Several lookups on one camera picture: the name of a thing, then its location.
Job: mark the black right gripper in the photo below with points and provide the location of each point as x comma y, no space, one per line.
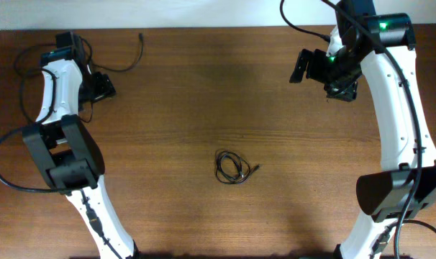
343,91

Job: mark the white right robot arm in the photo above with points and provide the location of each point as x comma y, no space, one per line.
380,48

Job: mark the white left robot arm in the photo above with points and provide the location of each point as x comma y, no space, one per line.
63,150

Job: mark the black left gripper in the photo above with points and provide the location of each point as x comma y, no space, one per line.
106,88

